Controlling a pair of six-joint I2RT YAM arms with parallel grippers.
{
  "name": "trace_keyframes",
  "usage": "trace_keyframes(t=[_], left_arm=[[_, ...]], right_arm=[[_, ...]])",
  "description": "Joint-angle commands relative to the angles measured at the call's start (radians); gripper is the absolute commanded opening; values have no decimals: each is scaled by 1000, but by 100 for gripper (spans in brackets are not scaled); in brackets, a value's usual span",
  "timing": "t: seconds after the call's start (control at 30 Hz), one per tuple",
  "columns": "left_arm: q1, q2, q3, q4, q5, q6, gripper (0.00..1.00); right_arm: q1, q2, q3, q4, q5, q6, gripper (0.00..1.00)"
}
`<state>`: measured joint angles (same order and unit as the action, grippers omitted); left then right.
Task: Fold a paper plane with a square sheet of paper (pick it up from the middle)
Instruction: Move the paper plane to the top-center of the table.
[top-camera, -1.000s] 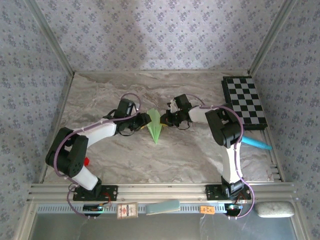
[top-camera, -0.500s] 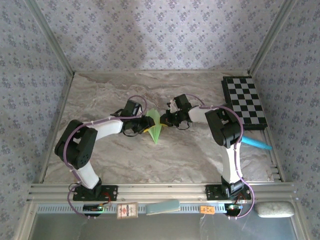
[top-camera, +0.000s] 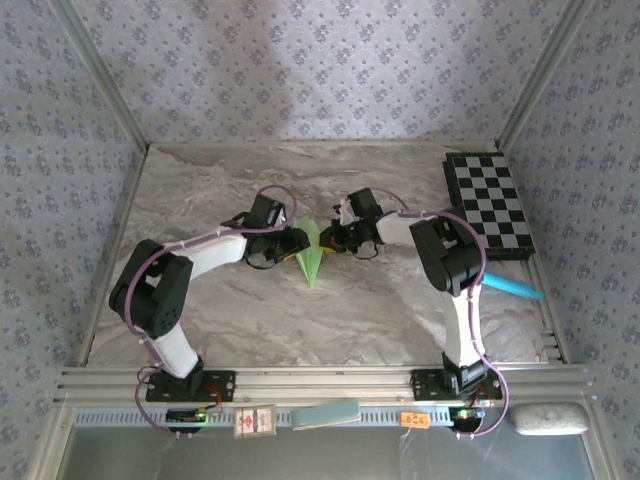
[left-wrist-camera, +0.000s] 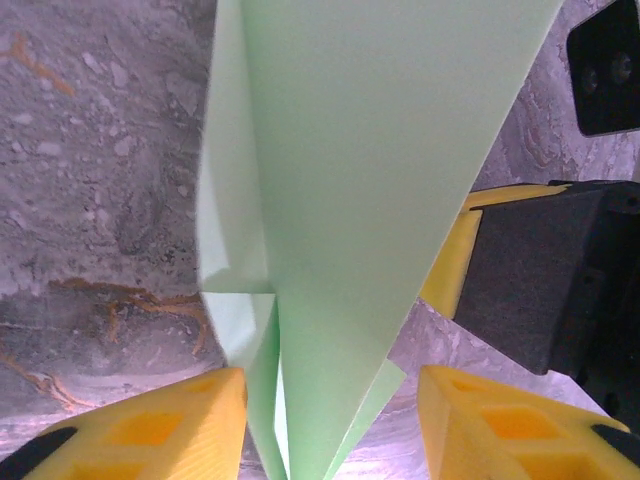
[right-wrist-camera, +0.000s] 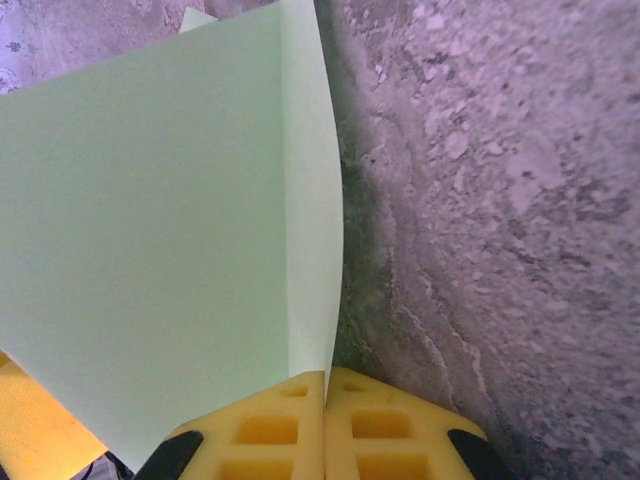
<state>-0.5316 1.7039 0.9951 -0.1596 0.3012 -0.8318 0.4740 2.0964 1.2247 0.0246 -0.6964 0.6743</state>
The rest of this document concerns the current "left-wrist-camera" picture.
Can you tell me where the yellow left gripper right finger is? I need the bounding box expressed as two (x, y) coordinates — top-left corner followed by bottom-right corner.
(416, 364), (640, 480)

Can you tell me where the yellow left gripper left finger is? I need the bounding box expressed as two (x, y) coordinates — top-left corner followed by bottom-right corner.
(0, 367), (249, 480)

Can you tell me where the light green paper sheet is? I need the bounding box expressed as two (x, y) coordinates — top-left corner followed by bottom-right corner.
(195, 0), (564, 480)

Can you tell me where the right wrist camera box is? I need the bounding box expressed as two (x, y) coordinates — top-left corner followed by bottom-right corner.
(566, 0), (640, 138)

